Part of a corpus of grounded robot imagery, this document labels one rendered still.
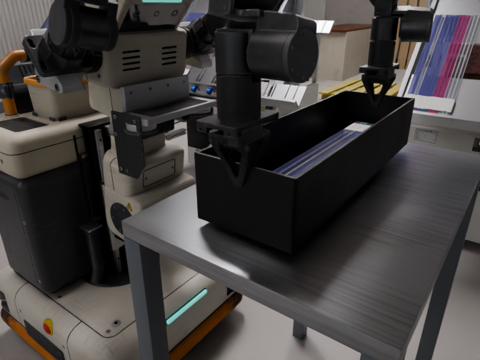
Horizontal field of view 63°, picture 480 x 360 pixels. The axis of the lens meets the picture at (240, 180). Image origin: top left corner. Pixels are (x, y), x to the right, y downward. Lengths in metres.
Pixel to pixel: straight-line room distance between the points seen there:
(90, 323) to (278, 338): 0.68
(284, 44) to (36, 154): 0.90
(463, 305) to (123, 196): 1.43
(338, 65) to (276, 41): 6.24
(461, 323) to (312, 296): 1.35
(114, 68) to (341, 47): 5.81
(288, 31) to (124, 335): 0.98
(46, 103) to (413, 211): 1.02
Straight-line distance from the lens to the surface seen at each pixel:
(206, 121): 0.50
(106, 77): 0.97
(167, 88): 1.06
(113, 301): 1.34
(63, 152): 1.24
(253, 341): 1.55
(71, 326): 1.30
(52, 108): 1.27
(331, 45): 6.68
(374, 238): 0.64
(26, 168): 1.20
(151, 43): 1.04
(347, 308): 0.50
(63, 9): 0.80
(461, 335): 1.77
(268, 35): 0.45
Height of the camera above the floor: 1.12
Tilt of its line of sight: 24 degrees down
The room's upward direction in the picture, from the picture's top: straight up
